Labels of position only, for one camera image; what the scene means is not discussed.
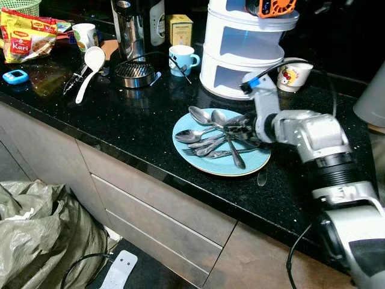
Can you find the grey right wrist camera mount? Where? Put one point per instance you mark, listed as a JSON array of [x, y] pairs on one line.
[[265, 99]]

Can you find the round steel strainer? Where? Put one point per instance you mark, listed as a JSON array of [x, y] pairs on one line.
[[133, 73]]

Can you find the olive plastic sack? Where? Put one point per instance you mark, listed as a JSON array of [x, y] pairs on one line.
[[42, 235]]

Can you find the white tiered plastic rack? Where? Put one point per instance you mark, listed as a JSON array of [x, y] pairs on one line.
[[240, 54]]

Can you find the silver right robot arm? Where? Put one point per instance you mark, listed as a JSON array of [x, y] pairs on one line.
[[313, 135]]

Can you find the green plastic basket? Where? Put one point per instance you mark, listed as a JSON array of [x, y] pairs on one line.
[[21, 6]]

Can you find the small blue timer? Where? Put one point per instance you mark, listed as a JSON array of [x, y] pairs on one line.
[[15, 76]]

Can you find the small colourful sachet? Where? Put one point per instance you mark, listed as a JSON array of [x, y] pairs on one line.
[[63, 26]]

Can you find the black and steel tongs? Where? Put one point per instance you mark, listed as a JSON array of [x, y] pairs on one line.
[[75, 79]]

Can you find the white cup with cartoon print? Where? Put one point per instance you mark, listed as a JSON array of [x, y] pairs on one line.
[[295, 76]]

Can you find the stainless steel sink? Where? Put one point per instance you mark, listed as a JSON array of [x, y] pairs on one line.
[[379, 153]]

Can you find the white plastic ladle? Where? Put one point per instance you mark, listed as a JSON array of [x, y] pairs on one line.
[[94, 59]]

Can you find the white mug with green print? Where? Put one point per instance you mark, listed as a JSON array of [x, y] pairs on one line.
[[84, 37]]

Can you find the steel spoon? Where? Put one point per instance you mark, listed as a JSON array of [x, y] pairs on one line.
[[218, 117], [198, 114], [187, 136]]

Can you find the steel electric kettle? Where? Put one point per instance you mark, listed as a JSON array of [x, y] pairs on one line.
[[129, 27]]

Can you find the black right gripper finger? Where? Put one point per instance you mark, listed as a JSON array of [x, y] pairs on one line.
[[233, 121], [242, 141]]

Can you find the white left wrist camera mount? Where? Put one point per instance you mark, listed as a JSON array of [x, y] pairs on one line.
[[118, 268]]

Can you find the light blue plate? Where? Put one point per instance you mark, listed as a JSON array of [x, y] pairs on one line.
[[224, 161]]

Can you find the orange and black gadget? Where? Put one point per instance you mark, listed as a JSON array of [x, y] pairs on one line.
[[278, 7]]

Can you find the light blue mug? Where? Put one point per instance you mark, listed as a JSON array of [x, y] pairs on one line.
[[182, 60]]

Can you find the white plastic bottle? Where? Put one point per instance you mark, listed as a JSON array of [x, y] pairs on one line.
[[157, 21]]

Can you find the yellow cardboard box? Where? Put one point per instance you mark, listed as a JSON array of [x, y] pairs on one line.
[[179, 30]]

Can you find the yellow instant noodle packet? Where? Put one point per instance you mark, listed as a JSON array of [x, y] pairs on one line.
[[24, 37]]

